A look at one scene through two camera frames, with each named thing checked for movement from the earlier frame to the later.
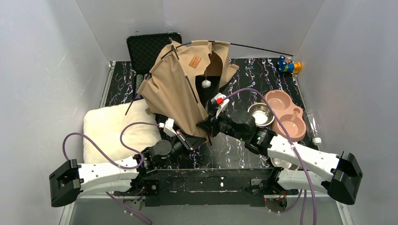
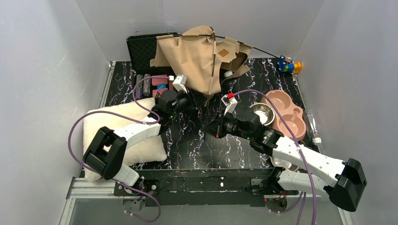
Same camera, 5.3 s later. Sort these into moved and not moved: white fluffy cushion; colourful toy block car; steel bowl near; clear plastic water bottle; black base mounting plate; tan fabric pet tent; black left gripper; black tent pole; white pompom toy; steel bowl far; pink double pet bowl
Moved: black left gripper; white pompom toy; black tent pole; tan fabric pet tent
Not moved: steel bowl far; white fluffy cushion; clear plastic water bottle; pink double pet bowl; steel bowl near; colourful toy block car; black base mounting plate
